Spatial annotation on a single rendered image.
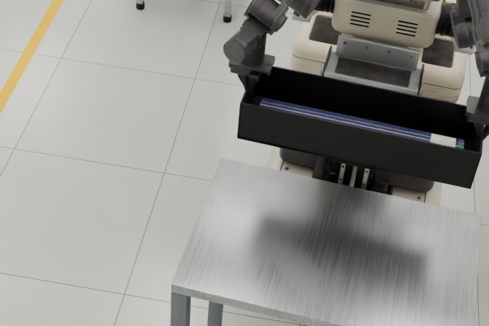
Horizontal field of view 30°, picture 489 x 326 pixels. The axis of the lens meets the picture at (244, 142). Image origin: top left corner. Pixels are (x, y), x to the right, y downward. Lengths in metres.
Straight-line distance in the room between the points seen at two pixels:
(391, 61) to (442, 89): 0.43
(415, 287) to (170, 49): 2.22
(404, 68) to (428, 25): 0.14
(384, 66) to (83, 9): 2.21
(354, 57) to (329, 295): 0.68
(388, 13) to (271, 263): 0.72
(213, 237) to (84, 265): 1.06
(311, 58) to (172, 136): 1.00
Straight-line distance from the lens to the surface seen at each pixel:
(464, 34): 2.31
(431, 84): 2.87
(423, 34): 2.45
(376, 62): 2.49
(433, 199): 3.21
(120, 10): 4.40
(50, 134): 3.73
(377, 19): 2.44
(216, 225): 2.29
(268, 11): 2.07
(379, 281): 2.23
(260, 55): 2.16
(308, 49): 2.86
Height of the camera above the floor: 2.49
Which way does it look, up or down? 43 degrees down
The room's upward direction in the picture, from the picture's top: 5 degrees clockwise
